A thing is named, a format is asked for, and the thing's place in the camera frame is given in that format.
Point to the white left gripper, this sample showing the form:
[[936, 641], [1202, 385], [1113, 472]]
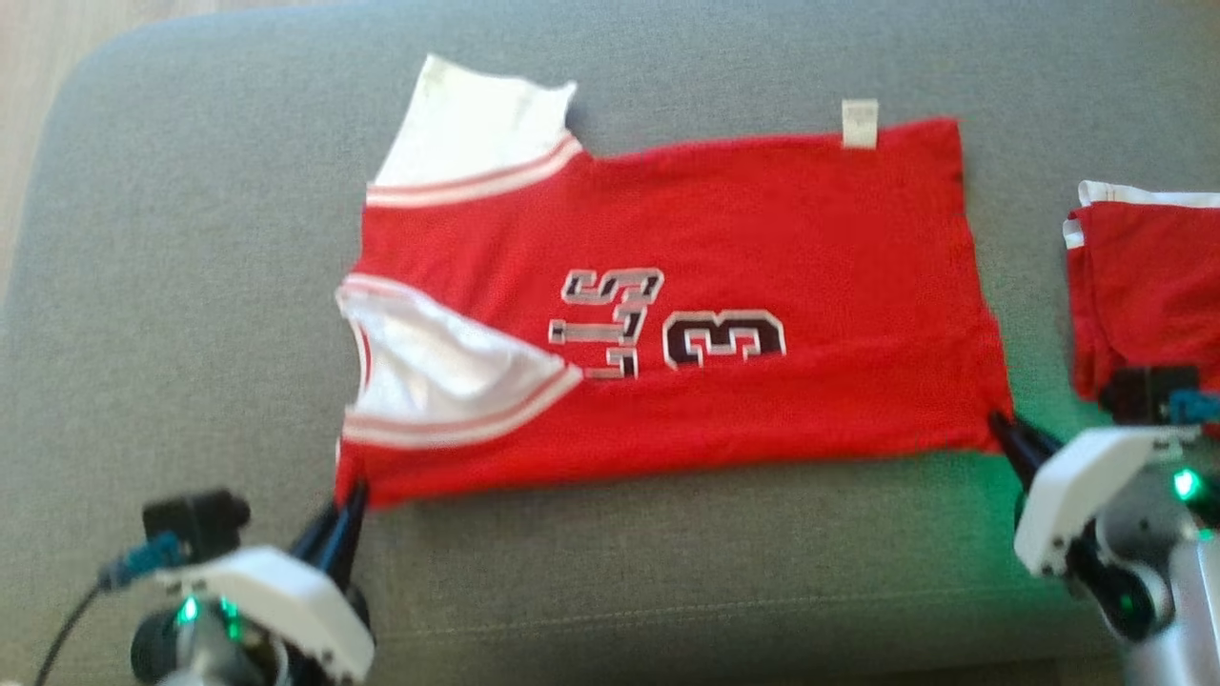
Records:
[[276, 600]]

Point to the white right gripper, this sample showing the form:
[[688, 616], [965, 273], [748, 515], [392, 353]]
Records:
[[1087, 495]]

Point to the red basketball jersey white trim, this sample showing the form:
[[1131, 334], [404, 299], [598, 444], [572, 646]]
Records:
[[762, 238]]

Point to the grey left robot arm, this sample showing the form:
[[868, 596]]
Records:
[[191, 657]]

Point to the red shorts white waistband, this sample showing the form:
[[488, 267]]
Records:
[[1144, 286]]

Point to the large grey sofa seat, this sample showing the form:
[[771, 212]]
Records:
[[191, 238]]

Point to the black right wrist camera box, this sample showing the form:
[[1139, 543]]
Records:
[[1139, 393]]

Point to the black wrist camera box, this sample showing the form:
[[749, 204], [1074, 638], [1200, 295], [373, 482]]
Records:
[[195, 522], [1139, 393]]

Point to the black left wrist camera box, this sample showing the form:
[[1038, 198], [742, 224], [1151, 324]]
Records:
[[195, 522]]

